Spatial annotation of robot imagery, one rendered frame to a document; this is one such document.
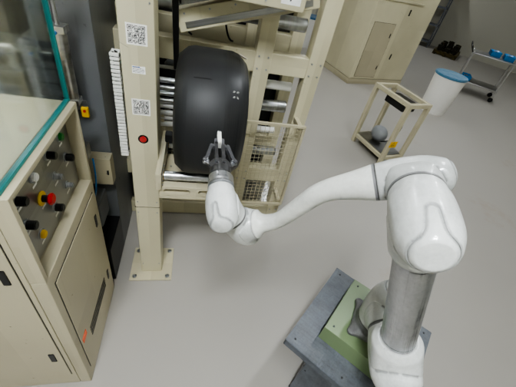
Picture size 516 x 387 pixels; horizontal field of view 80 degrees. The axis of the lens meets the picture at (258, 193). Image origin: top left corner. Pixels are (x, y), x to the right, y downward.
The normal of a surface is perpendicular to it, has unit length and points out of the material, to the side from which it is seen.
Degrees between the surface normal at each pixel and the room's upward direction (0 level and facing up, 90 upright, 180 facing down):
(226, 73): 29
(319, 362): 0
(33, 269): 90
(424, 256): 84
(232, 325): 0
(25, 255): 90
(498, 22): 90
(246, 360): 0
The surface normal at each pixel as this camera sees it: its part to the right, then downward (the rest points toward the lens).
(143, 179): 0.13, 0.66
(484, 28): -0.60, 0.43
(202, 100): 0.21, 0.08
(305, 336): 0.19, -0.74
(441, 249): -0.24, 0.52
